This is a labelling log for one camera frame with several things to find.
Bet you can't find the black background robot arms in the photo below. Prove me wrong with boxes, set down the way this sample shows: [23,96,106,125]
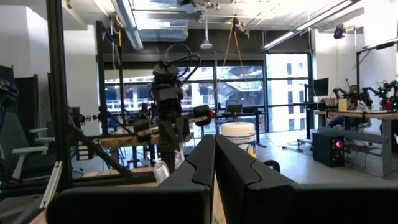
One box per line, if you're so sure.
[332,79,398,111]

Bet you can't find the white metal bar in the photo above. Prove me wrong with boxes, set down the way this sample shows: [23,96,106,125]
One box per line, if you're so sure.
[39,160,63,210]

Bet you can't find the Lysol wipes canister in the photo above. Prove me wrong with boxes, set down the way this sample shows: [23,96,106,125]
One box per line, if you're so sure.
[220,121,258,159]

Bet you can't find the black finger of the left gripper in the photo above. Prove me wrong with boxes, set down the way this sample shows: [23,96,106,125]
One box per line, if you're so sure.
[174,116,192,157]
[159,119,177,172]

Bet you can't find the blue toothbrush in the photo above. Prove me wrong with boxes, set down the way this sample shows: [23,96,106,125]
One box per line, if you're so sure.
[152,159,171,184]

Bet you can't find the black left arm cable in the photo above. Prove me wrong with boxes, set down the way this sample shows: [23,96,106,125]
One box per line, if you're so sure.
[163,43,202,85]

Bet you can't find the black computer tower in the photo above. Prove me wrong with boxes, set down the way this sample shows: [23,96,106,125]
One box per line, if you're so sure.
[312,132,346,168]

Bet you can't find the grey office chair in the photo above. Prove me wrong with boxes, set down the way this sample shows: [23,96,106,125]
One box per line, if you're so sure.
[0,79,58,187]

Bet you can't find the wooden desk with grey legs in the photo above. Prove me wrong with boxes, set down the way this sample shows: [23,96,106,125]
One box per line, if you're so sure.
[313,108,398,179]

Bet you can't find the black background rig frame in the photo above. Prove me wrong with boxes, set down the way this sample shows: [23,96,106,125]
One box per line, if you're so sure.
[95,20,127,135]

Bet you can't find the black computer monitor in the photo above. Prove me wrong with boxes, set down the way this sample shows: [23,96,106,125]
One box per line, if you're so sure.
[313,77,330,97]

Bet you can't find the yellow hanging rope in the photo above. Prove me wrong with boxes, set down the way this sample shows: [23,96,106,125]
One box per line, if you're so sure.
[223,6,250,103]

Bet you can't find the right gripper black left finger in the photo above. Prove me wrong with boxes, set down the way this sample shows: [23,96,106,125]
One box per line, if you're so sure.
[46,134,216,224]

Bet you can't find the white pendant lamp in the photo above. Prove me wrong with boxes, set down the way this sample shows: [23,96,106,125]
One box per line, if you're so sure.
[200,18,214,50]

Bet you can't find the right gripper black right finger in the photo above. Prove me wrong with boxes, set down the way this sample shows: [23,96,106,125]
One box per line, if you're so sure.
[215,134,398,224]

